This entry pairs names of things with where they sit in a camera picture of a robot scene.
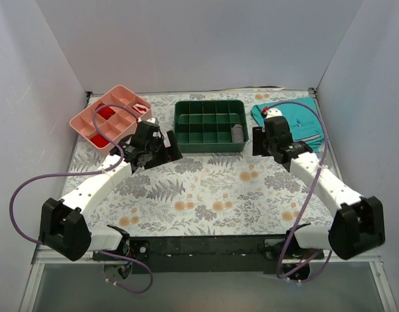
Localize grey striped underwear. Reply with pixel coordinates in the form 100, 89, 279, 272
231, 123, 244, 143

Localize teal shorts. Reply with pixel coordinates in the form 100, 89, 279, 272
250, 97, 324, 153

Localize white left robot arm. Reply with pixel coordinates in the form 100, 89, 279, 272
39, 118, 183, 261

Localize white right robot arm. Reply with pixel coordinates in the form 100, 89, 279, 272
253, 109, 385, 260

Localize red white rolled cloth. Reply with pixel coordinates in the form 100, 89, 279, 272
132, 103, 149, 115

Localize pink divided storage box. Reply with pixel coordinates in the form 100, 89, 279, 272
70, 85, 153, 155

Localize green divided storage box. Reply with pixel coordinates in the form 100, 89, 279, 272
174, 99, 249, 153

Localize red rolled cloth lower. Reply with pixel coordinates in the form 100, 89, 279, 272
90, 134, 110, 148

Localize floral table cloth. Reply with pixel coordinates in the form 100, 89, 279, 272
55, 89, 354, 237

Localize red rolled cloth upper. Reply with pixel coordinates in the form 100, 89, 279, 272
96, 103, 116, 120

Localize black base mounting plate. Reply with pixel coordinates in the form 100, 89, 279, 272
91, 233, 327, 276

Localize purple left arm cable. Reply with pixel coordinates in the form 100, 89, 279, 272
9, 103, 154, 294

